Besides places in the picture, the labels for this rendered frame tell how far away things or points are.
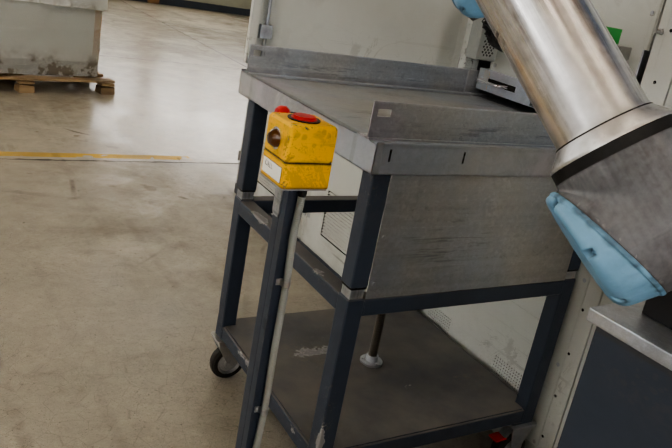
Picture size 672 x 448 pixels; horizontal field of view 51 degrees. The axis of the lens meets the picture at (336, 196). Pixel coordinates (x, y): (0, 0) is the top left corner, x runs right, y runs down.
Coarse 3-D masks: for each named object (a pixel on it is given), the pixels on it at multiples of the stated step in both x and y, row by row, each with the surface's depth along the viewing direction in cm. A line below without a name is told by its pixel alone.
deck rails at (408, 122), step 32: (256, 64) 170; (288, 64) 174; (320, 64) 179; (352, 64) 183; (384, 64) 188; (416, 64) 193; (384, 128) 127; (416, 128) 130; (448, 128) 134; (480, 128) 138; (512, 128) 142; (544, 128) 146
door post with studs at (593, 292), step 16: (656, 32) 151; (656, 48) 153; (656, 64) 152; (656, 80) 152; (656, 96) 152; (592, 288) 167; (592, 304) 167; (576, 336) 171; (576, 352) 171; (576, 368) 171; (560, 384) 175; (560, 400) 175; (560, 416) 175; (544, 432) 180
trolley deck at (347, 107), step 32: (256, 96) 165; (288, 96) 151; (320, 96) 158; (352, 96) 165; (384, 96) 173; (416, 96) 183; (448, 96) 193; (352, 128) 132; (352, 160) 130; (384, 160) 125; (416, 160) 129; (448, 160) 132; (480, 160) 136; (512, 160) 141; (544, 160) 145
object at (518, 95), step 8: (480, 72) 204; (496, 72) 198; (488, 80) 201; (496, 80) 198; (504, 80) 196; (512, 80) 193; (488, 88) 201; (496, 88) 198; (512, 88) 193; (520, 88) 190; (504, 96) 196; (512, 96) 193; (520, 96) 190; (528, 104) 188
